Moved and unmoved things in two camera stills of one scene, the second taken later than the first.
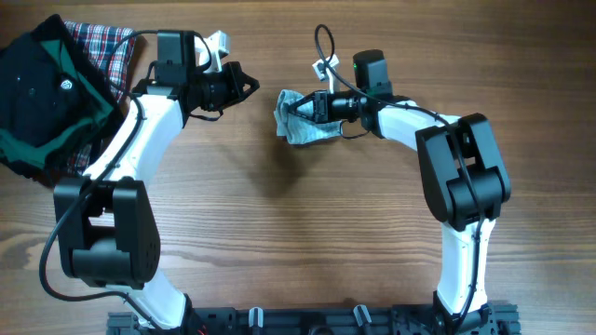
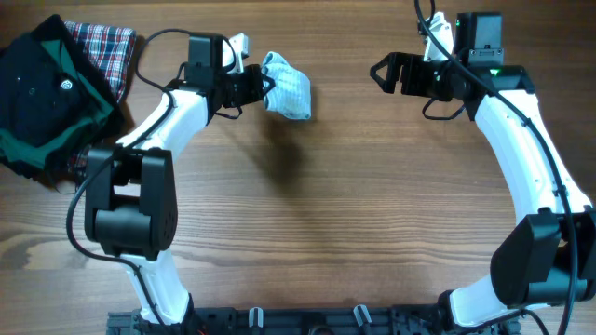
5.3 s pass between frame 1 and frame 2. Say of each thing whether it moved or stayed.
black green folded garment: stayed
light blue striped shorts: moved
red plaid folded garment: stayed
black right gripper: moved
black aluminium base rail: stayed
